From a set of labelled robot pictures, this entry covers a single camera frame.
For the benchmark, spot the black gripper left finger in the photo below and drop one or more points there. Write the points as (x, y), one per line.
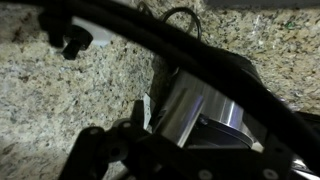
(100, 153)

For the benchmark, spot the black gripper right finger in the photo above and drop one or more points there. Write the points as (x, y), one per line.
(278, 160)

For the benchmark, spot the steel and black pressure cooker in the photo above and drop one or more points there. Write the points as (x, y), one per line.
(226, 113)

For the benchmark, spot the stainless steel sink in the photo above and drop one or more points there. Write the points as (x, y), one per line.
(266, 2)

